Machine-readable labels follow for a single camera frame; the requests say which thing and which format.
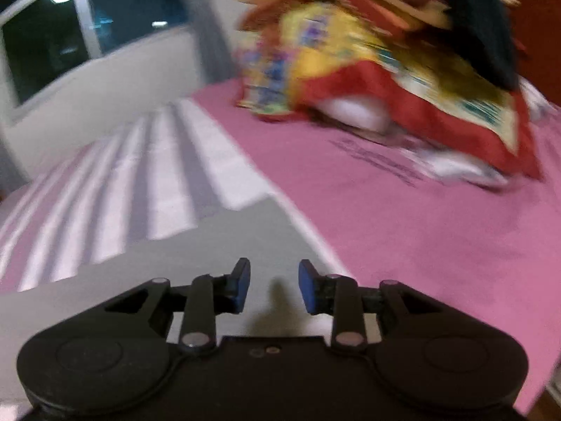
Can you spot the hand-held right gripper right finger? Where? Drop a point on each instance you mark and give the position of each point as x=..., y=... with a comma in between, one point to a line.
x=307, y=288

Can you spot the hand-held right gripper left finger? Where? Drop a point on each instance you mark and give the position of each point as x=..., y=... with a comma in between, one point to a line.
x=241, y=284

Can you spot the grey pants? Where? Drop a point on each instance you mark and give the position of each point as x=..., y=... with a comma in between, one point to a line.
x=247, y=234

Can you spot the pink striped bedsheet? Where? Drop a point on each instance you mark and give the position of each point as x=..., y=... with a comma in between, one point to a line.
x=394, y=237

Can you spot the white cloth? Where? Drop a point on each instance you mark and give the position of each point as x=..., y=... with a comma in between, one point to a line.
x=355, y=112

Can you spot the red yellow printed cloth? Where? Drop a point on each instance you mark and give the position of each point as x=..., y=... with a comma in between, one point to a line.
x=350, y=52

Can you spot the grey curtain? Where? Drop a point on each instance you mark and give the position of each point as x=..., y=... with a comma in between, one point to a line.
x=210, y=22

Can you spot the window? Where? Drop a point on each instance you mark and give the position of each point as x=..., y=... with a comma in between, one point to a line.
x=57, y=30

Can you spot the dark navy cloth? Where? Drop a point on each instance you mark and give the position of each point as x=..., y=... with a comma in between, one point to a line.
x=482, y=22

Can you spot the brown wooden headboard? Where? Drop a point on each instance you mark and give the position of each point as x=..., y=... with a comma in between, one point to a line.
x=539, y=17

